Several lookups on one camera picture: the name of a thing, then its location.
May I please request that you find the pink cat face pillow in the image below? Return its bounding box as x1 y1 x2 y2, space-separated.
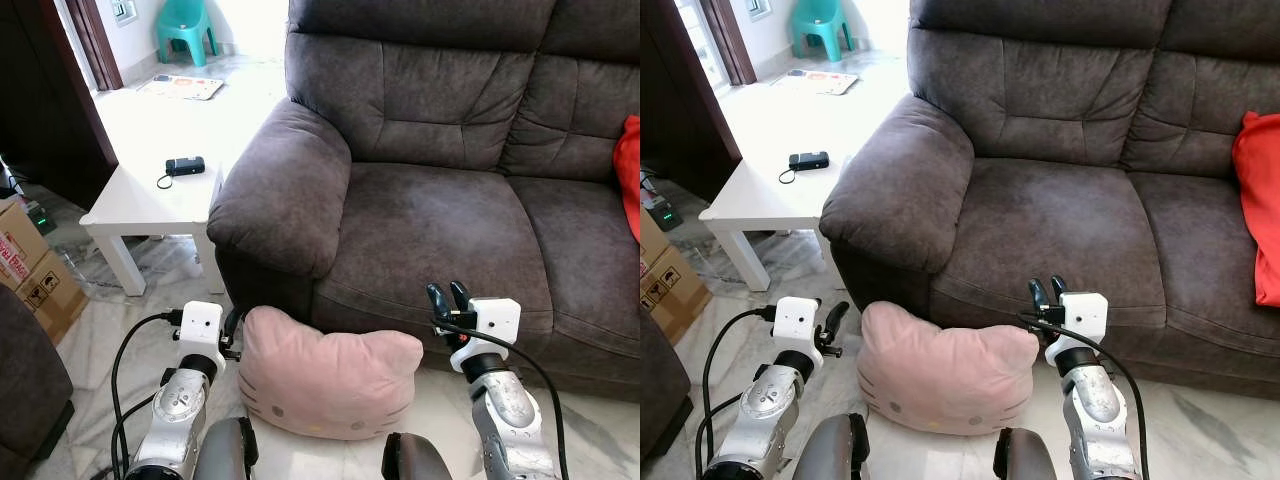
857 301 1041 437
238 305 425 442

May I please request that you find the dark grey fabric sofa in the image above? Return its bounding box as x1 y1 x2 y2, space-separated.
207 0 641 403
820 0 1280 401

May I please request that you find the red pillow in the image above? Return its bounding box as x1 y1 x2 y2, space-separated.
613 115 641 244
1231 112 1280 307

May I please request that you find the printed floor mat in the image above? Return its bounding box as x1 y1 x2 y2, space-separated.
770 69 859 96
137 74 225 101

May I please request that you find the grey left robot leg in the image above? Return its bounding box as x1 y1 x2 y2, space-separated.
795 413 871 480
195 418 259 480

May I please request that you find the grey robot leg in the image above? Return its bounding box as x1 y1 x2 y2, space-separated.
795 413 871 480
382 432 453 480
195 418 259 480

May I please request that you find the white side table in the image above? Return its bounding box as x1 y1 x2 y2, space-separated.
80 160 236 297
699 155 851 292

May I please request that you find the grey right robot leg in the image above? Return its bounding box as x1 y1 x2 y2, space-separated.
382 432 453 480

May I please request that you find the cardboard box with black symbols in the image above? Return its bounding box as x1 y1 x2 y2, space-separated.
12 250 89 344
640 245 713 346

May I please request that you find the dark grey fabric armchair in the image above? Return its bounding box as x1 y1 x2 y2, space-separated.
0 285 76 480
640 310 693 461

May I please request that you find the dark wooden door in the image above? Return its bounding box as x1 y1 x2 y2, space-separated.
0 0 119 211
640 0 743 201

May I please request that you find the teal plastic chair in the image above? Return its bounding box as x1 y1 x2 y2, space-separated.
155 0 221 68
792 0 854 63

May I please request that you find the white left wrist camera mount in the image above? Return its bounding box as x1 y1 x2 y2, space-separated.
178 302 225 353
773 297 821 351

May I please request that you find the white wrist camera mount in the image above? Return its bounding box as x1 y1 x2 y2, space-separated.
773 297 821 351
468 298 522 346
178 302 225 353
1060 292 1109 343

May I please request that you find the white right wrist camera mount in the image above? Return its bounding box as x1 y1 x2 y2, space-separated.
468 298 522 346
1060 292 1109 343

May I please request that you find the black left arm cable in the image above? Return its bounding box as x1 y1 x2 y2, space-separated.
110 311 186 480
695 306 777 480

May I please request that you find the small black device with strap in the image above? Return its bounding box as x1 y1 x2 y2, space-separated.
779 151 830 185
156 157 206 190

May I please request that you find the brown door frame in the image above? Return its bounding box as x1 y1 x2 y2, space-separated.
65 0 124 91
697 0 758 86

